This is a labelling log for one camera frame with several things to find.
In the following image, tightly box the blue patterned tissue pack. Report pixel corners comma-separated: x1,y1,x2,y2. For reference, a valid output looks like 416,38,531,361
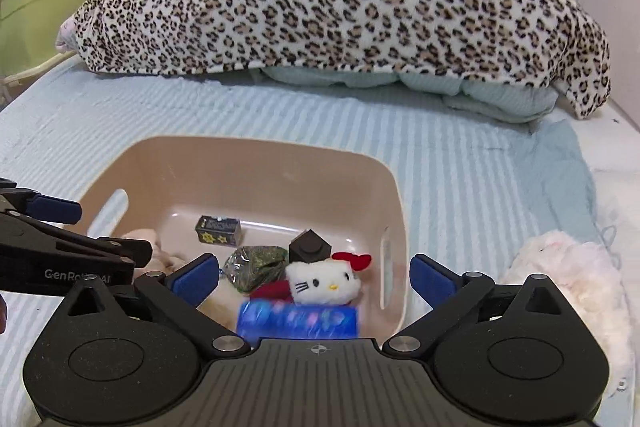
236,299,359,345

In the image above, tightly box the hello kitty plush toy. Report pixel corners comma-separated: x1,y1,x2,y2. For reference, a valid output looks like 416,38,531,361
250,251,372,306

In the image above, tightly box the white fluffy plush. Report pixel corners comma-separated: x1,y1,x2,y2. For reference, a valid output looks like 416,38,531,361
500,231,634,397

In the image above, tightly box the black hexagonal box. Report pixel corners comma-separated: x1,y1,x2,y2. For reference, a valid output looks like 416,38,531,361
288,230,332,263

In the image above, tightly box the leopard print blanket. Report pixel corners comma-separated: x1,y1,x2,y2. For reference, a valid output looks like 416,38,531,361
56,0,612,119

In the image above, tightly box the small dark printed box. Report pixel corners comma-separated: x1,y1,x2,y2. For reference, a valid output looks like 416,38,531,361
194,216,242,247

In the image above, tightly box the pink cloth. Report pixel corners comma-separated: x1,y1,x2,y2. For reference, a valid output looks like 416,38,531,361
122,229,188,279

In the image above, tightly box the white mattress pad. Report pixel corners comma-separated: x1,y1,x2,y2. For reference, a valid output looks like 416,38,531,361
552,102,639,271

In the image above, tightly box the beige plastic basket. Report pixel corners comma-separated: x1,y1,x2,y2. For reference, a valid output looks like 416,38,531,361
72,136,408,343

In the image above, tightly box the light teal quilt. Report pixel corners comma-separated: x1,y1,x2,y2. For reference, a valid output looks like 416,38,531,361
260,67,558,124

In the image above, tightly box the dark green snack packet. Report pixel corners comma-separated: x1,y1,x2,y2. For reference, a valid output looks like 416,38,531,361
221,246,288,295

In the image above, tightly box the blue striped bed sheet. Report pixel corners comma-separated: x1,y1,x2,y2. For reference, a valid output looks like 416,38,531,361
1,57,598,426

